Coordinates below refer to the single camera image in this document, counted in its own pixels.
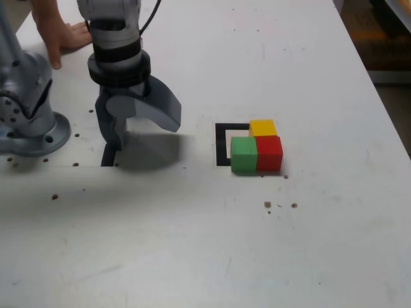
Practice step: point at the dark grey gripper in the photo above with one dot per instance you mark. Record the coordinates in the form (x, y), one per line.
(128, 90)

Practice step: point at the green cube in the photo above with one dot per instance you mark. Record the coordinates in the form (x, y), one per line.
(243, 157)

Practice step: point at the yellow cube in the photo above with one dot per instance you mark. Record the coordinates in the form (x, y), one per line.
(263, 128)

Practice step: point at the red cube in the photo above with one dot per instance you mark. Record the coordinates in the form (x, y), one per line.
(269, 154)

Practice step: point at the person's forearm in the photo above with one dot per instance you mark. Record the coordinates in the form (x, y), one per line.
(48, 13)

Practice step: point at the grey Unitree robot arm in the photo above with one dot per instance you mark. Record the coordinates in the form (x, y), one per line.
(32, 138)

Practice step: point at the black tape square outline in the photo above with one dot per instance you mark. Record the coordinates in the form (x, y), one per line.
(221, 144)

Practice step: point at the person's hand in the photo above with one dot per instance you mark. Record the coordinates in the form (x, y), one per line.
(64, 37)

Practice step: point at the black tape strip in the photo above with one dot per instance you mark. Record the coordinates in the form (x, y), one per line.
(107, 158)

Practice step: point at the brown wooden furniture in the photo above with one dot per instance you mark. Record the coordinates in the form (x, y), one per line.
(379, 38)

